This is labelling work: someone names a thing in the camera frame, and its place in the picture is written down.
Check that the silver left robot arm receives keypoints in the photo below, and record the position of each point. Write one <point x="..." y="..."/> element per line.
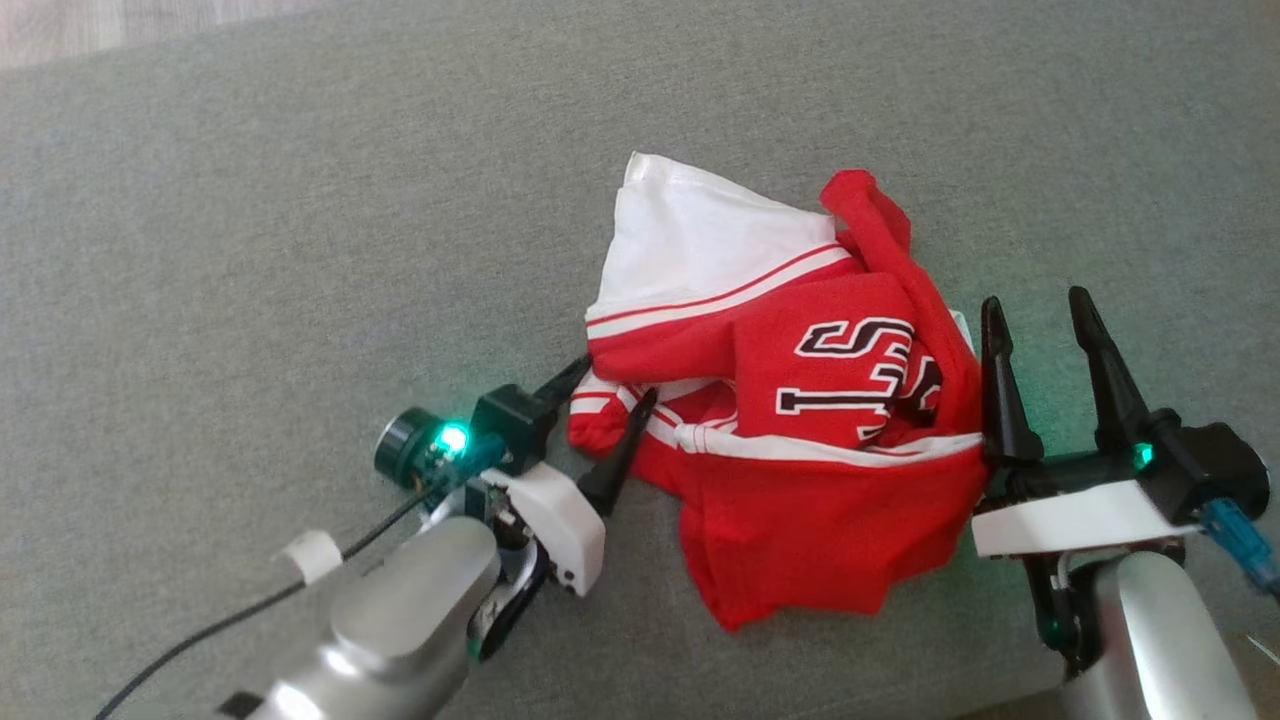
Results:
<point x="400" y="620"/>

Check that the red white sports jersey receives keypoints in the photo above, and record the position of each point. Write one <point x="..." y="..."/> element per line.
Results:
<point x="800" y="500"/>

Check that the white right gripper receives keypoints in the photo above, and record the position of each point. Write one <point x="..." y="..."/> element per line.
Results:
<point x="1070" y="515"/>

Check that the white tape tab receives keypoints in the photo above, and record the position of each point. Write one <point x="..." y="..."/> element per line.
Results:
<point x="312" y="555"/>

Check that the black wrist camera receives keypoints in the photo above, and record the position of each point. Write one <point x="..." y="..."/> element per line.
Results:
<point x="1225" y="465"/>
<point x="405" y="448"/>

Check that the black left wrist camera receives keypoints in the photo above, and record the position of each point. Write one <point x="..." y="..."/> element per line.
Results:
<point x="405" y="448"/>

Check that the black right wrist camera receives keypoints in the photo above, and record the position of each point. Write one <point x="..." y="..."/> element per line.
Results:
<point x="1225" y="465"/>

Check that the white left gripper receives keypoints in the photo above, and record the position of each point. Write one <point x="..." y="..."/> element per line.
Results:
<point x="555" y="525"/>

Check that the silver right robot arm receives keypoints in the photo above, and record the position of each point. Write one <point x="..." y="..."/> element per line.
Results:
<point x="1160" y="640"/>

